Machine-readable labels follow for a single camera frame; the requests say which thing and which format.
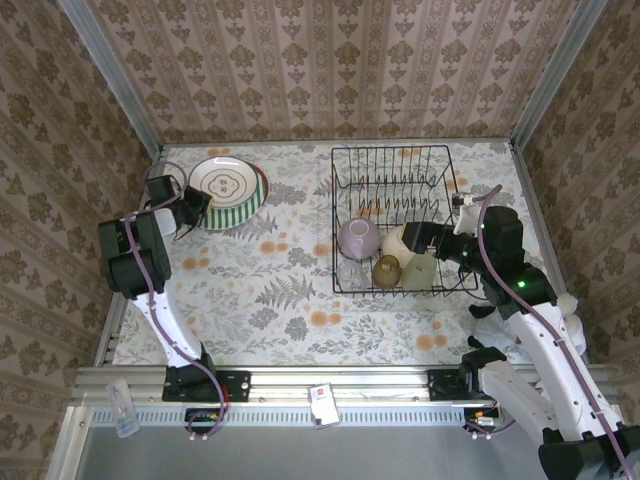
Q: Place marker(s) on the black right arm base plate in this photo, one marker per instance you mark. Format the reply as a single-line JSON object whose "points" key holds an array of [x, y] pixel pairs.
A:
{"points": [[445, 385]]}

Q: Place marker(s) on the small clear glass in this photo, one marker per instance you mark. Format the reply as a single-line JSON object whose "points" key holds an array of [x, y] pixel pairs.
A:
{"points": [[350, 274]]}

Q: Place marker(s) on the green striped plate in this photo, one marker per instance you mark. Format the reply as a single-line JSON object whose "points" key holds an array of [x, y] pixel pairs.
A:
{"points": [[240, 215]]}

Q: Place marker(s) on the lilac ceramic bowl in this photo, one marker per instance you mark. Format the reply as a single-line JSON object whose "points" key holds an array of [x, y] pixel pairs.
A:
{"points": [[357, 240]]}

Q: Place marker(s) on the pale green textured glass tumbler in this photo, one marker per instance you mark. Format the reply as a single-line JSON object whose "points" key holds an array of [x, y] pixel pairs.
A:
{"points": [[419, 272]]}

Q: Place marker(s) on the amber textured glass tumbler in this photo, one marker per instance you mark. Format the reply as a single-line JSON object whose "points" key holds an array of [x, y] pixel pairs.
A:
{"points": [[386, 272]]}

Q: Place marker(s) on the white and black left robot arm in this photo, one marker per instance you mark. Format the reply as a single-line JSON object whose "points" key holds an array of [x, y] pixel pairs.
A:
{"points": [[115, 250]]}

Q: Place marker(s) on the cream ceramic bowl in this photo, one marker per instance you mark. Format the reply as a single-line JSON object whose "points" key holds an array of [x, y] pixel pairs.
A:
{"points": [[392, 245]]}

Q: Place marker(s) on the aluminium table side rail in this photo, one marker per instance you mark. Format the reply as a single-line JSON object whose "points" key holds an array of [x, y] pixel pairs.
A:
{"points": [[531, 200], [112, 325]]}

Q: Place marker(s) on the small white device red label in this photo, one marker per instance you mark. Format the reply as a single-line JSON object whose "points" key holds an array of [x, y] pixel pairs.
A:
{"points": [[322, 400]]}

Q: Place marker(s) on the floral tablecloth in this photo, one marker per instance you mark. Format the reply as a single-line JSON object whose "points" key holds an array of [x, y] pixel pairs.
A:
{"points": [[280, 320]]}

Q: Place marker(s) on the grey metal shelf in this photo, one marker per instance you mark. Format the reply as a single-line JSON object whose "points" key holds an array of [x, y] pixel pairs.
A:
{"points": [[350, 455]]}

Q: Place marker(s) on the aluminium mounting rail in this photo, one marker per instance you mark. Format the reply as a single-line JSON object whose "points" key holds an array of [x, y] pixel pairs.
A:
{"points": [[280, 387]]}

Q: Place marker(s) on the grey and white plush toy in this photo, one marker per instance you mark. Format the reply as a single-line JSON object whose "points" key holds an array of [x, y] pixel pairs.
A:
{"points": [[492, 330]]}

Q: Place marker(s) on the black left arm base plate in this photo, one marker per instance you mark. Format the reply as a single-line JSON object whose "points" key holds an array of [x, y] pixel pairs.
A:
{"points": [[235, 385]]}

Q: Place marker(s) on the aluminium frame post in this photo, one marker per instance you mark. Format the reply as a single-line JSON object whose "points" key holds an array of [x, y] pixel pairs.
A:
{"points": [[554, 75], [120, 85]]}

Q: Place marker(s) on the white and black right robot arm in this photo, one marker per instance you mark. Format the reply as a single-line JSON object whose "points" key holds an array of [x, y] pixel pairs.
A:
{"points": [[545, 345]]}

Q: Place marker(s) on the clear plastic bottle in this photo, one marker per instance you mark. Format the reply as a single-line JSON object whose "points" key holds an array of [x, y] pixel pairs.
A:
{"points": [[122, 407]]}

